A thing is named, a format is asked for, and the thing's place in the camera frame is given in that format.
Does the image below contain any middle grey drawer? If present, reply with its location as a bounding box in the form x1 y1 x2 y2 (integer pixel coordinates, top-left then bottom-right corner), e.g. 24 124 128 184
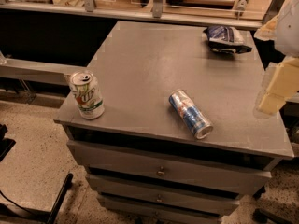
86 174 239 216

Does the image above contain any brass drawer knob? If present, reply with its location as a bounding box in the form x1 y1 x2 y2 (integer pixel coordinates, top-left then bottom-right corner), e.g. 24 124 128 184
156 167 165 176
156 195 163 203

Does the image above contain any white green 7up can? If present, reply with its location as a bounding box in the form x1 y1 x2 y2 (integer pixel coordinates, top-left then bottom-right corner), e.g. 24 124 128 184
69 70 105 119

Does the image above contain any grey drawer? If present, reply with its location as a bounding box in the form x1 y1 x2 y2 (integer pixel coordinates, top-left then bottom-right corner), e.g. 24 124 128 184
97 195 221 224
67 140 271 194
86 174 239 216

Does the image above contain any black chair leg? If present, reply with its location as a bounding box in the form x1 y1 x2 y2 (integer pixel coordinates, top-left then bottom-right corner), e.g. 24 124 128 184
46 173 73 224

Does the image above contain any grey metal window rail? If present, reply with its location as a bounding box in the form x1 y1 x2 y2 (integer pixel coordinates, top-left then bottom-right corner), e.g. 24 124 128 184
0 2 263 30

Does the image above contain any blue white chip bag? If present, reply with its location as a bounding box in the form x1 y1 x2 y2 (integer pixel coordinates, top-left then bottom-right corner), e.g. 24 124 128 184
204 25 252 54

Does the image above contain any grey drawer cabinet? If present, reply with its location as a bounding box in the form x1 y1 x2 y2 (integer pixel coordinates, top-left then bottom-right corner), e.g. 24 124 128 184
53 20 295 224

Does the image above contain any bottom grey drawer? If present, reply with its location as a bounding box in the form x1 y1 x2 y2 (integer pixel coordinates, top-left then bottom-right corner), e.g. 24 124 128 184
97 195 221 224

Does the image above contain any brass middle drawer knob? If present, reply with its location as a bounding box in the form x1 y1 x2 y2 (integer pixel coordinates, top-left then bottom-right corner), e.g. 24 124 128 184
156 195 163 203

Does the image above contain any brass top drawer knob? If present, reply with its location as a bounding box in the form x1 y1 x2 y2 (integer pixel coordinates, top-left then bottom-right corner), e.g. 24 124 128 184
156 167 165 176

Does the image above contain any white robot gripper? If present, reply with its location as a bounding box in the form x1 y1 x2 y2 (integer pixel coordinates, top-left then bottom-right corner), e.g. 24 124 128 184
254 0 299 116

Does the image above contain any blue silver redbull can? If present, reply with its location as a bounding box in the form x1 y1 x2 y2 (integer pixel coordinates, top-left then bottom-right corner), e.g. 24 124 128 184
168 90 213 140

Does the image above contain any top grey drawer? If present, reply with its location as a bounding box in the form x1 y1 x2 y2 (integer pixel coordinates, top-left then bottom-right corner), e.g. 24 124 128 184
67 140 271 194

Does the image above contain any grey bench ledge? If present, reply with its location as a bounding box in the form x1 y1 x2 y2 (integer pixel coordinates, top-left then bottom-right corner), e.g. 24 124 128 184
0 59 84 86

